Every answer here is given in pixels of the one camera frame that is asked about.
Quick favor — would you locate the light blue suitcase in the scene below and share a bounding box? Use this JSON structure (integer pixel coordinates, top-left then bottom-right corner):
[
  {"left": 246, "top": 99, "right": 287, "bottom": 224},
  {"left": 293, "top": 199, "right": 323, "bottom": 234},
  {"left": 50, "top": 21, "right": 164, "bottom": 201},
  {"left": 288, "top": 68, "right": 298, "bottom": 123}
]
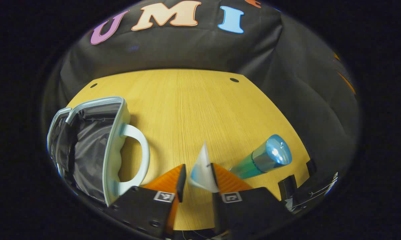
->
[{"left": 46, "top": 96, "right": 151, "bottom": 208}]

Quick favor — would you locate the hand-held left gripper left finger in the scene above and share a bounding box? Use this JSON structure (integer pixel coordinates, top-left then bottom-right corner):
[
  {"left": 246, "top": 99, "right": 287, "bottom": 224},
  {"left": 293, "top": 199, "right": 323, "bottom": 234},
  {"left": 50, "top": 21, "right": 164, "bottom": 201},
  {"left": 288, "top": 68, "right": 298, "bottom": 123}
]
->
[{"left": 104, "top": 164, "right": 187, "bottom": 239}]

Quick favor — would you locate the blue skin care bottle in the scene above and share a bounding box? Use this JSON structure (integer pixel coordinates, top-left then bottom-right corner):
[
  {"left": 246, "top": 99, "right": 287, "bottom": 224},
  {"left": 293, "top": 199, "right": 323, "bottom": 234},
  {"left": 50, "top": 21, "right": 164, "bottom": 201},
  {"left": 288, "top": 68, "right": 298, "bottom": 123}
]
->
[{"left": 230, "top": 134, "right": 292, "bottom": 179}]

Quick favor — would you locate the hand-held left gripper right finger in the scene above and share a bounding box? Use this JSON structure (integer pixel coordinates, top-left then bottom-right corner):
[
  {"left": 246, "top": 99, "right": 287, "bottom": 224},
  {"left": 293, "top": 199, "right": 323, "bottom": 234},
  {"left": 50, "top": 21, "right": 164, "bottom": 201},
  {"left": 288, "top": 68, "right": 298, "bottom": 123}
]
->
[{"left": 210, "top": 163, "right": 292, "bottom": 235}]

